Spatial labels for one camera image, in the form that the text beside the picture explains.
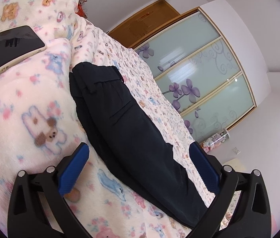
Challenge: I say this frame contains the fleece cartoon animal blanket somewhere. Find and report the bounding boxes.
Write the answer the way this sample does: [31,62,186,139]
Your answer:
[0,0,193,238]

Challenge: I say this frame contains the glass sliding door wardrobe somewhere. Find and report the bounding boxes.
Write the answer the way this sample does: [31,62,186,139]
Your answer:
[135,8,256,142]

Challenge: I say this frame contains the red brown fuzzy object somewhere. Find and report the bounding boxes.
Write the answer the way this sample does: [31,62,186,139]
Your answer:
[76,0,88,19]

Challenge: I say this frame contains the white wall switch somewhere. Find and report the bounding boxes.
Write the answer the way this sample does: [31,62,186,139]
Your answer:
[232,147,241,155]

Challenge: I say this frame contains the black pants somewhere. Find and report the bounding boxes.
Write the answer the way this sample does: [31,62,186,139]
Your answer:
[69,62,207,228]

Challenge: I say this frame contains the clear tube of plush toys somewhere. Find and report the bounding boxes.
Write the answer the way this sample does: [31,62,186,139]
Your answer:
[201,128,230,153]

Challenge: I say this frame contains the floral printed bed sheet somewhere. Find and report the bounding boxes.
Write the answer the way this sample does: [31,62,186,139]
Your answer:
[90,24,242,233]

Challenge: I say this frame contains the black smartphone beige case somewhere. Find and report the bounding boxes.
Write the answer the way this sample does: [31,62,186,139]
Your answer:
[0,25,46,74]

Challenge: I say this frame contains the brown wooden door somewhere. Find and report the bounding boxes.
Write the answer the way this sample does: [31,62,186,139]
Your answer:
[108,0,180,48]

